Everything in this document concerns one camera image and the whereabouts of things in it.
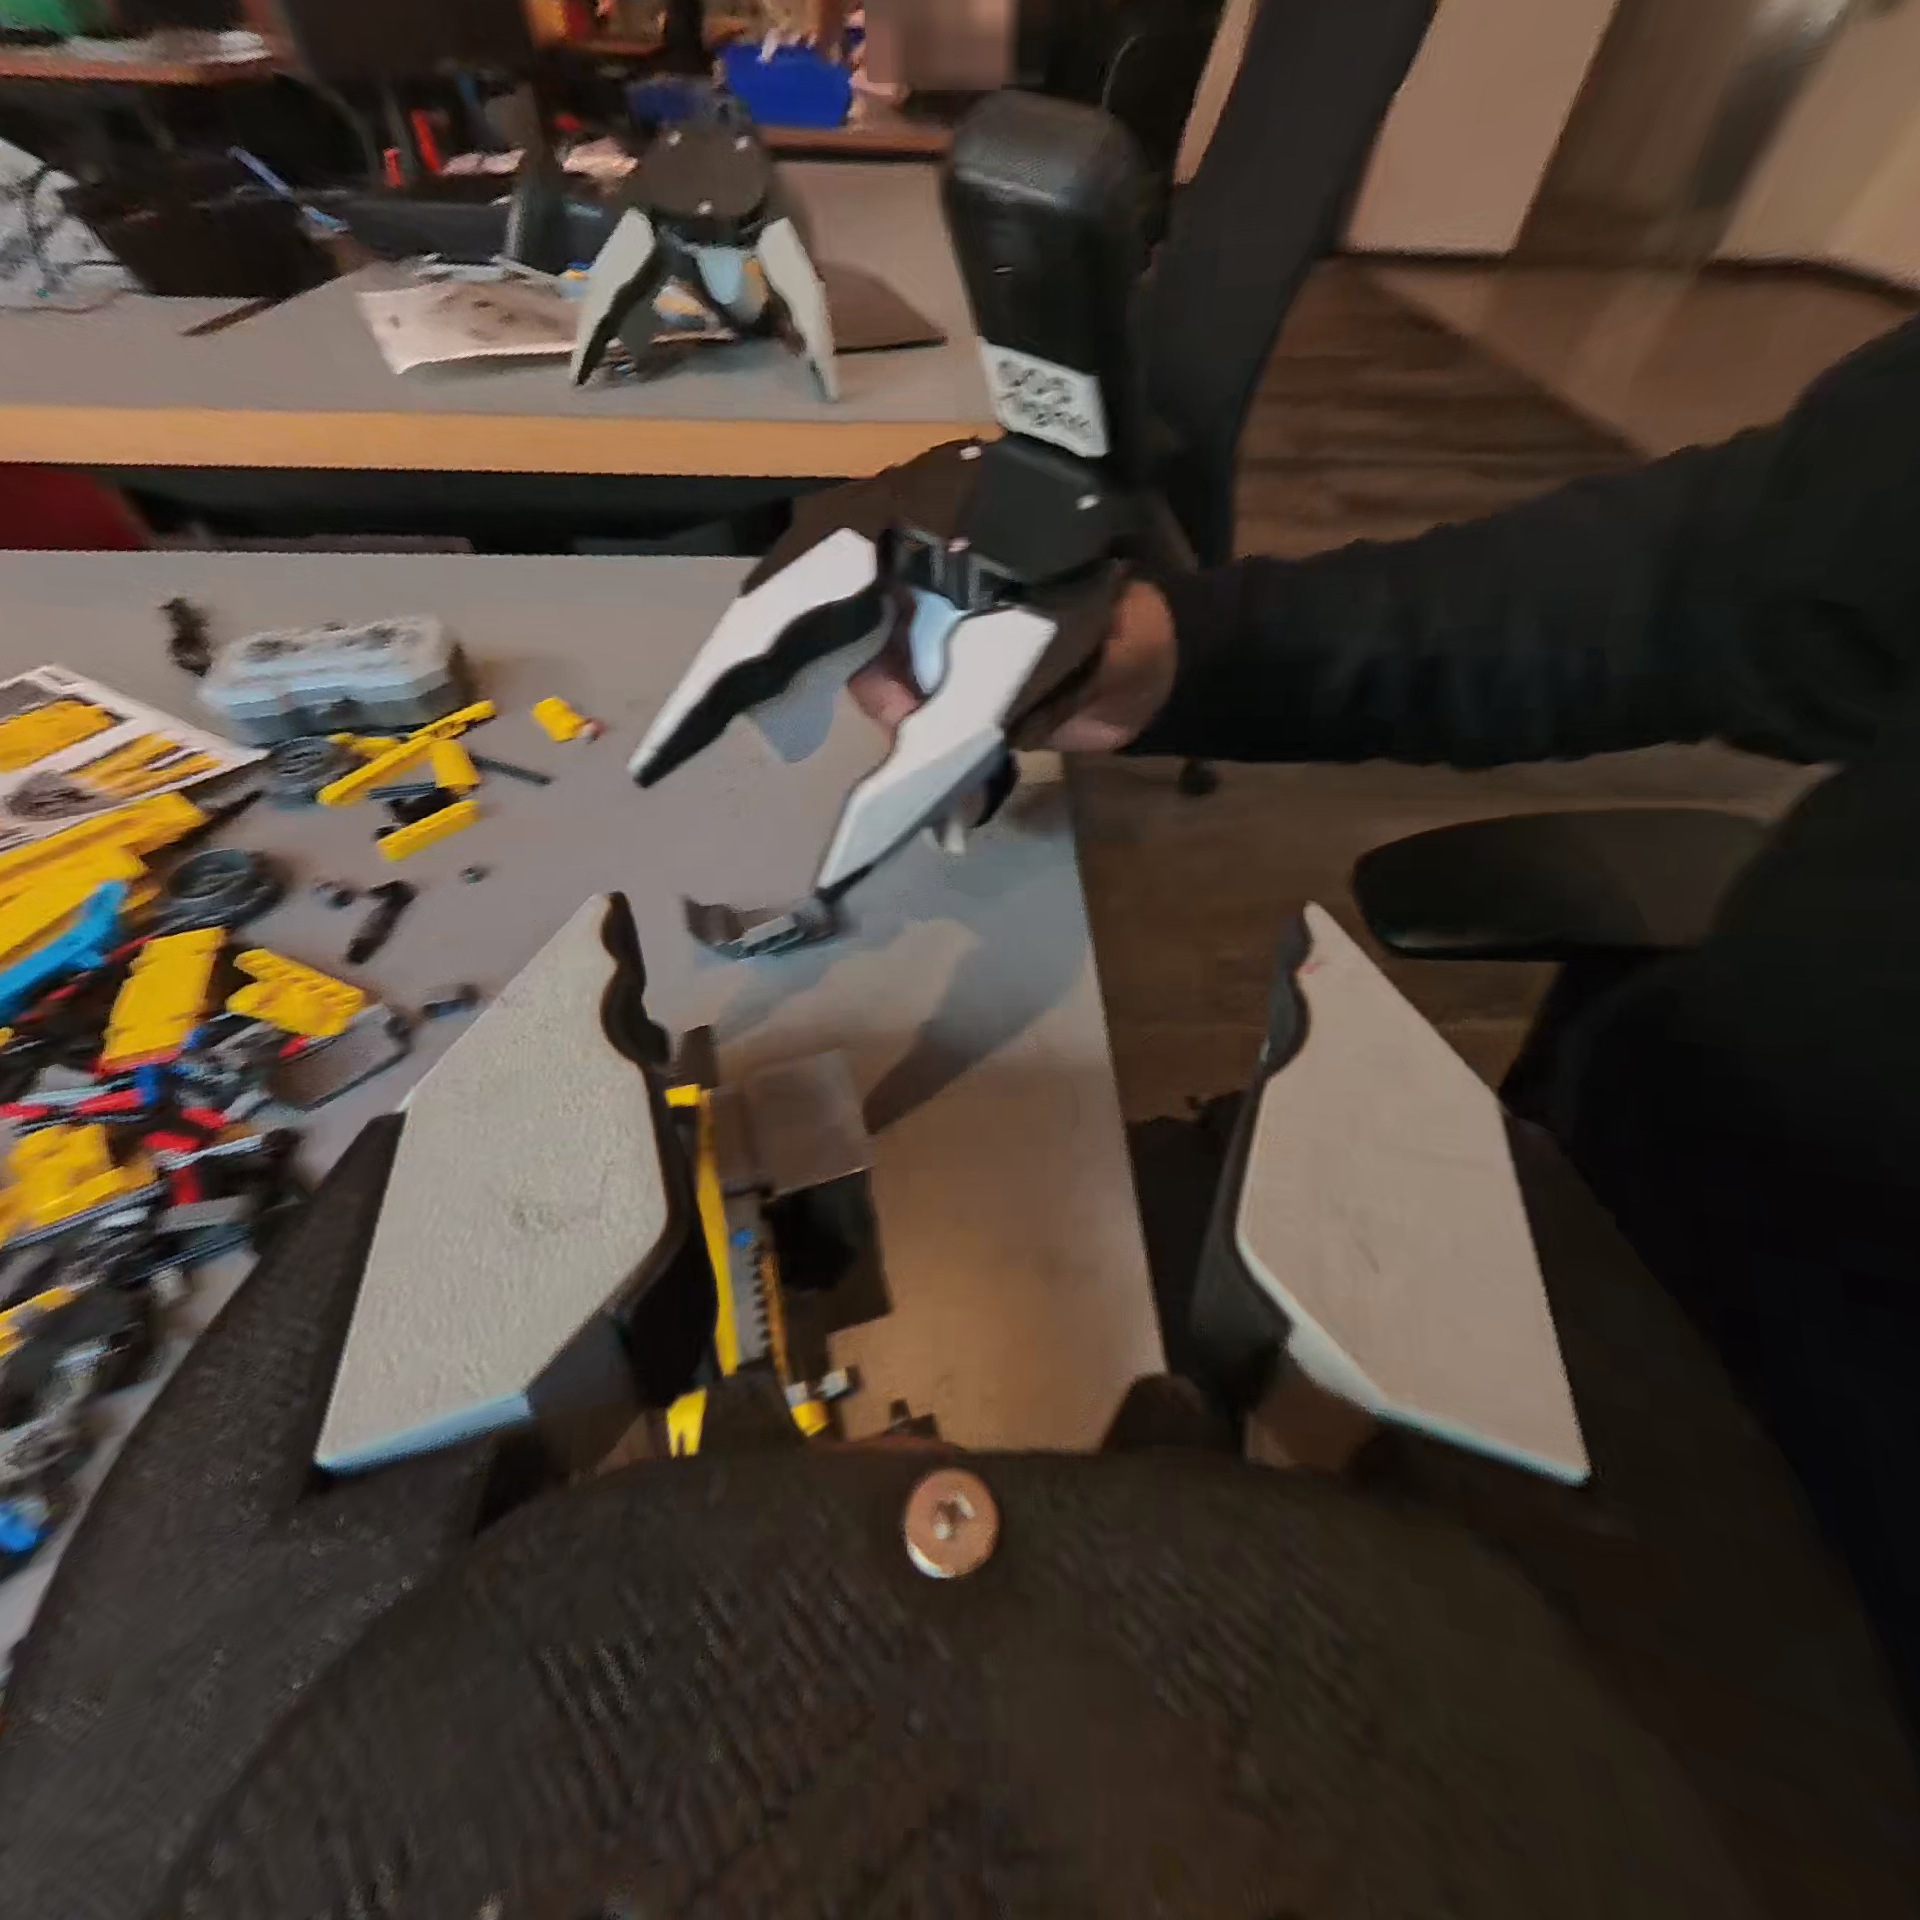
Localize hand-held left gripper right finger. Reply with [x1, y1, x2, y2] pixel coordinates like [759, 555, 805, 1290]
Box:
[1191, 900, 1594, 1488]

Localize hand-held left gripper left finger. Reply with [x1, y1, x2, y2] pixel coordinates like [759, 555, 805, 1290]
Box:
[311, 892, 706, 1480]

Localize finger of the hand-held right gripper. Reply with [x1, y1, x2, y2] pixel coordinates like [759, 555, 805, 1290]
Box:
[626, 526, 902, 792]
[813, 608, 1061, 913]

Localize yellow toy brick vehicle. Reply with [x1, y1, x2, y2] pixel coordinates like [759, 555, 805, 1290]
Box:
[645, 1026, 902, 1456]

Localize small grey angled brick piece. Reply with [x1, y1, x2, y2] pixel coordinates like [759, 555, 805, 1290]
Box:
[680, 892, 840, 961]

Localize grey desk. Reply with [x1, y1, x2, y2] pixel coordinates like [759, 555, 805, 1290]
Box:
[0, 546, 1172, 1696]
[0, 158, 1007, 482]

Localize person's right hand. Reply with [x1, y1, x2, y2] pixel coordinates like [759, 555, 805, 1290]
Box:
[1031, 577, 1182, 754]

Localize blue storage bin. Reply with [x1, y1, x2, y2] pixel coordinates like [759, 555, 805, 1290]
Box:
[718, 36, 858, 131]

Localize idle hand-held gripper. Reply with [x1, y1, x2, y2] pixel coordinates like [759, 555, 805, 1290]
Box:
[566, 113, 840, 408]

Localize pile of loose brick parts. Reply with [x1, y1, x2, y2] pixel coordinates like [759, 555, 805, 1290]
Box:
[0, 598, 608, 1577]

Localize grey brick wheel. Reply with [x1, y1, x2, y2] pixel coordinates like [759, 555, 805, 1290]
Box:
[157, 848, 287, 942]

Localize printed paper sheet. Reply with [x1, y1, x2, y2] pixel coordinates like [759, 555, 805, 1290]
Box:
[358, 276, 722, 378]

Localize grey brick battery box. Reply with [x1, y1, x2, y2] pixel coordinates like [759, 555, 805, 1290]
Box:
[195, 612, 471, 747]

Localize blue brick beam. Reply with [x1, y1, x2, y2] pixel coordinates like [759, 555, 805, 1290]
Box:
[0, 882, 128, 1025]

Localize yellow printed leaflet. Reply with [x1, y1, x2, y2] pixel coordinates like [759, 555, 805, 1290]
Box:
[0, 662, 269, 859]

